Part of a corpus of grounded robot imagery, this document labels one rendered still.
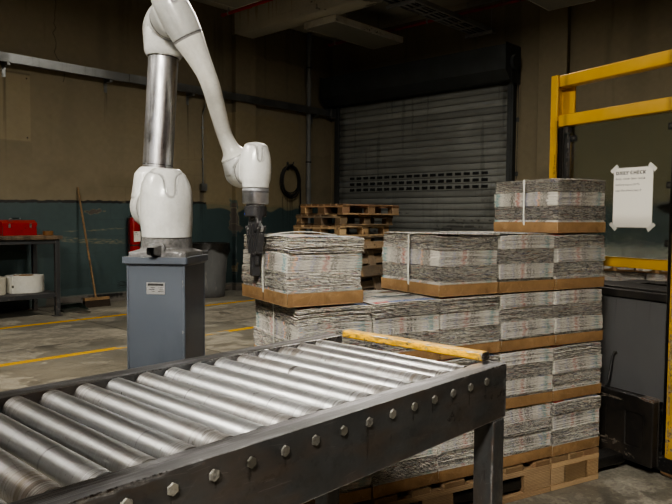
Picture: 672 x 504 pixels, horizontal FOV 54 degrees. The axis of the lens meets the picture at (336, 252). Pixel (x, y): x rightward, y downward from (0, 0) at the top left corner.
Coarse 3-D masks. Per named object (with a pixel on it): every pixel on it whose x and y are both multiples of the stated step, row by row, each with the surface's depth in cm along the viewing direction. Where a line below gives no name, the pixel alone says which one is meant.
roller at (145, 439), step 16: (48, 400) 120; (64, 400) 117; (80, 400) 116; (80, 416) 111; (96, 416) 109; (112, 416) 107; (112, 432) 103; (128, 432) 101; (144, 432) 100; (160, 432) 100; (144, 448) 97; (160, 448) 95; (176, 448) 93
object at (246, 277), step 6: (246, 234) 238; (264, 234) 234; (276, 234) 236; (282, 234) 237; (288, 234) 239; (294, 234) 240; (300, 234) 242; (306, 234) 243; (312, 234) 245; (318, 234) 246; (246, 240) 238; (246, 246) 238; (246, 252) 238; (246, 258) 239; (246, 264) 238; (246, 270) 238; (246, 276) 237; (252, 276) 232; (258, 276) 229; (246, 282) 239; (252, 282) 233; (258, 282) 229
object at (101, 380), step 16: (320, 336) 180; (336, 336) 181; (224, 352) 158; (240, 352) 158; (256, 352) 160; (144, 368) 141; (160, 368) 141; (48, 384) 127; (64, 384) 127; (80, 384) 128; (96, 384) 130; (0, 400) 117; (32, 400) 121
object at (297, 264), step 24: (288, 240) 209; (312, 240) 213; (336, 240) 217; (360, 240) 222; (288, 264) 209; (312, 264) 214; (336, 264) 219; (360, 264) 223; (288, 288) 210; (312, 288) 214; (336, 288) 219; (360, 288) 224
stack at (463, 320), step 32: (256, 320) 245; (288, 320) 219; (320, 320) 217; (352, 320) 223; (384, 320) 231; (416, 320) 237; (448, 320) 244; (480, 320) 252; (512, 320) 259; (544, 320) 267; (512, 352) 260; (544, 352) 268; (512, 384) 260; (544, 384) 268; (512, 416) 261; (544, 416) 270; (448, 448) 246; (512, 448) 262; (384, 480) 232; (544, 480) 271
